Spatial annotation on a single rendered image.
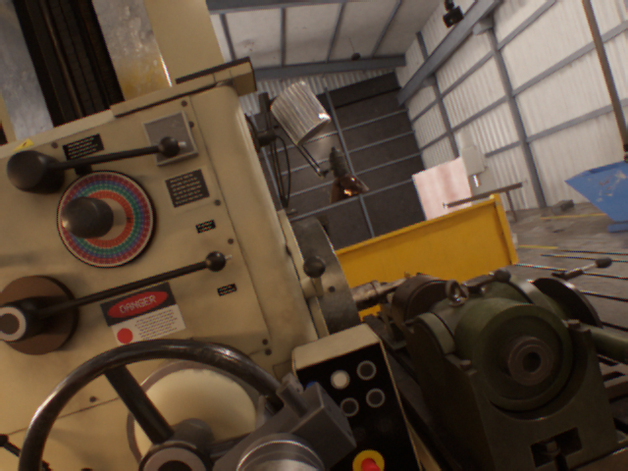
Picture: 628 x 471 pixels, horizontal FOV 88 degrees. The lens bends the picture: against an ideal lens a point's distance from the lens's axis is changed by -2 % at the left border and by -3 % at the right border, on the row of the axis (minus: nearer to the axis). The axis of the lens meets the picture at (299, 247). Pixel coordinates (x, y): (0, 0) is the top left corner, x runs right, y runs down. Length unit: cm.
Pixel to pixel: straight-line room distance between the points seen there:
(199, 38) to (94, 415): 127
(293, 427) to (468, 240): 327
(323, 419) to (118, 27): 151
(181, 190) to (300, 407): 46
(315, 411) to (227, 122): 52
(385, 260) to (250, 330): 262
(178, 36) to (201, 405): 130
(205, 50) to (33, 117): 69
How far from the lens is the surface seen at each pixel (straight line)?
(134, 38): 157
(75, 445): 85
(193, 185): 65
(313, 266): 59
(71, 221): 63
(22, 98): 168
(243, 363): 43
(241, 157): 65
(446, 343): 71
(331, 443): 33
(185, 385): 59
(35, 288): 76
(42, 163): 71
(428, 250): 334
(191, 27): 154
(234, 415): 59
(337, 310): 77
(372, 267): 317
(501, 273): 76
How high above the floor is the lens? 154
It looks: 3 degrees down
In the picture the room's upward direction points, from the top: 18 degrees counter-clockwise
